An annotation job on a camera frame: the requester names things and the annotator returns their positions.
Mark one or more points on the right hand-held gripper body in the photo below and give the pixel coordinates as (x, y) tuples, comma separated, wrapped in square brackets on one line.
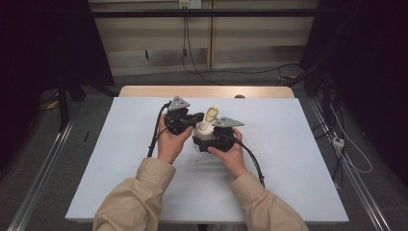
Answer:
[(224, 138)]

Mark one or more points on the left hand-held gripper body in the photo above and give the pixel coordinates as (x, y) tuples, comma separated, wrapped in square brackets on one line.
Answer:
[(178, 120)]

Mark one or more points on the white bottle with beige cap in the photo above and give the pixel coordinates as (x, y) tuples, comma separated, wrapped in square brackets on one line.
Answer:
[(203, 130)]

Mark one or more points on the person's right hand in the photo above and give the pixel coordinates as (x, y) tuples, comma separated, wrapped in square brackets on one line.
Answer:
[(232, 159)]

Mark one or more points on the person's left hand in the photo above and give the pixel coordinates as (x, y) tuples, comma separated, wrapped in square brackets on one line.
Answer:
[(170, 146)]

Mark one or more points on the wooden table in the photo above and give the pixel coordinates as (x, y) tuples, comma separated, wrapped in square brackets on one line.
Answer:
[(179, 91)]

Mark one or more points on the white board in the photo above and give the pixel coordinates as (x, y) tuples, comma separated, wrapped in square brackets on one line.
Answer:
[(282, 144)]

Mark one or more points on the small black floor piece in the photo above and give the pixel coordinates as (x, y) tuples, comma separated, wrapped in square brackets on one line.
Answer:
[(86, 136)]

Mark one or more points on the black horizontal metal bar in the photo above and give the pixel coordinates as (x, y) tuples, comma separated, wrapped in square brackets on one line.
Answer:
[(198, 13)]

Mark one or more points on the white power strip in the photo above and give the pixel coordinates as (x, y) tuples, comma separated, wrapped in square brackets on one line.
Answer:
[(338, 142)]

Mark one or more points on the black metal stand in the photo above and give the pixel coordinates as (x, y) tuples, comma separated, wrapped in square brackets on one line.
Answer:
[(63, 102)]

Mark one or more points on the black curtain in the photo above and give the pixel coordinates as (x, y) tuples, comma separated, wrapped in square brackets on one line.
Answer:
[(369, 64), (38, 48)]

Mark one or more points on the white wall socket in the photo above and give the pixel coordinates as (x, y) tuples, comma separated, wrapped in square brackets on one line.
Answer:
[(190, 3)]

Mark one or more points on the aluminium floor rail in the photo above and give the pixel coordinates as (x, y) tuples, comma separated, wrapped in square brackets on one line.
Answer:
[(359, 186), (41, 176)]

